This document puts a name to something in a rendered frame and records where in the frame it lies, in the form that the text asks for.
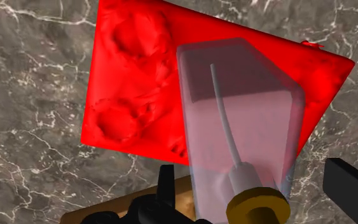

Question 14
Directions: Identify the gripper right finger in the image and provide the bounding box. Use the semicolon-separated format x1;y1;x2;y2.
322;157;358;224

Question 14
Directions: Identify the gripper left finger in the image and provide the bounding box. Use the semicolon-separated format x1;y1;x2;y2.
79;164;212;224

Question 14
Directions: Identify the brown wooden board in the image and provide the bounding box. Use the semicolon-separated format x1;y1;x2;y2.
60;174;196;224

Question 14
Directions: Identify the clear soap dispenser gold pump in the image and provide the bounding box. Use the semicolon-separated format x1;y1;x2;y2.
176;38;306;224

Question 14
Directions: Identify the red lumpy flat slab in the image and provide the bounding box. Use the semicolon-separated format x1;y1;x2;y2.
80;0;356;166

